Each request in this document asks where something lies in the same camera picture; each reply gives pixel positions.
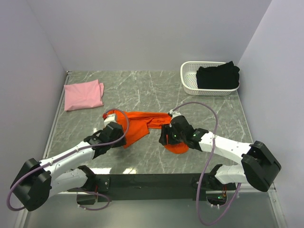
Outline orange t shirt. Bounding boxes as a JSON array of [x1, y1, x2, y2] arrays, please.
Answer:
[[116, 110, 190, 155]]

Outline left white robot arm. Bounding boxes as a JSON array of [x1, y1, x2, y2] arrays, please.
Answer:
[[7, 122, 128, 211]]

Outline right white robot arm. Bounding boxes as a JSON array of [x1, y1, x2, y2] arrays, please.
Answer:
[[159, 115, 282, 192]]

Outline folded pink t shirt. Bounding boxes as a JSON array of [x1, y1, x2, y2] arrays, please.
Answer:
[[64, 80, 104, 111]]

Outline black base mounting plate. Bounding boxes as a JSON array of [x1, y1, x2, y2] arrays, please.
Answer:
[[90, 173, 236, 200]]

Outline white perforated plastic basket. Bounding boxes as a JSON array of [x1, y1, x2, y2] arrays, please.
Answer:
[[180, 61, 240, 96]]

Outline black t shirt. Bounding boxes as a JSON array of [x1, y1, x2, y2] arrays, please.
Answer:
[[196, 61, 240, 90]]

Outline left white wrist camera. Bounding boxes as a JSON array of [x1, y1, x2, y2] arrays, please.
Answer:
[[104, 114, 117, 127]]

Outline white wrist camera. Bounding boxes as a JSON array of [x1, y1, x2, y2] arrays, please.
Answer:
[[104, 114, 117, 127], [168, 109, 181, 119]]

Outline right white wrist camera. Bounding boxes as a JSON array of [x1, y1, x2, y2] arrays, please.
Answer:
[[168, 109, 181, 119]]

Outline aluminium frame rail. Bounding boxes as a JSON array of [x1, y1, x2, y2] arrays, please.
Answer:
[[14, 71, 72, 228]]

